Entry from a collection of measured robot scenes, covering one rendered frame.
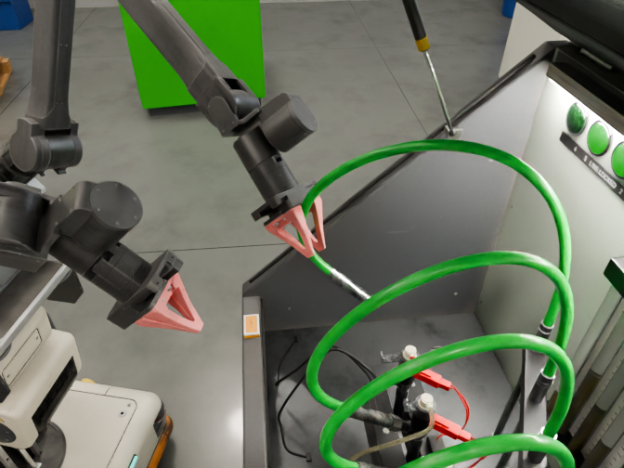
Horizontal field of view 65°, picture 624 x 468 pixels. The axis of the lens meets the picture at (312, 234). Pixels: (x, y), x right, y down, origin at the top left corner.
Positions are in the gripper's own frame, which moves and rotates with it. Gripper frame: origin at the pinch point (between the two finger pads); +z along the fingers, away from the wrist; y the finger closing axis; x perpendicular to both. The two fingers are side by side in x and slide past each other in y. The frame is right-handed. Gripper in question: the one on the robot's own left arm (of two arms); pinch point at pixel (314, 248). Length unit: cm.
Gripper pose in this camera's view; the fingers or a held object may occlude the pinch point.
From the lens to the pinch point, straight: 74.2
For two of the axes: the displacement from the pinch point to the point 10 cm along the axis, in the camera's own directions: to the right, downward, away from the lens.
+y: 5.7, -3.1, 7.6
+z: 5.0, 8.6, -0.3
